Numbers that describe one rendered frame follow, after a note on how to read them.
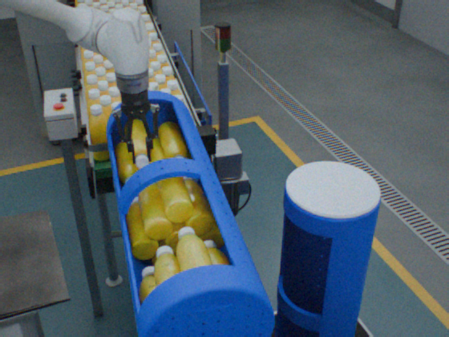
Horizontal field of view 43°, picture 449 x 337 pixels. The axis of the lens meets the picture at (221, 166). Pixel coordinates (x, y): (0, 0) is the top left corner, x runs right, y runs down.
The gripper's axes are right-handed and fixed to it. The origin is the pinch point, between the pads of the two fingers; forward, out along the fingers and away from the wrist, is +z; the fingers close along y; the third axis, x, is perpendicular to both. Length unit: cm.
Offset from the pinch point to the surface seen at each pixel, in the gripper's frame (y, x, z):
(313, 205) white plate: 46, -24, 11
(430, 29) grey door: 292, 294, 102
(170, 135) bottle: 10.0, 7.2, 0.5
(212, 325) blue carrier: 6, -66, 1
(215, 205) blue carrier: 13.4, -38.5, -6.4
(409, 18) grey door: 287, 324, 102
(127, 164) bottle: -4.3, 2.4, 5.5
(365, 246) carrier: 61, -29, 26
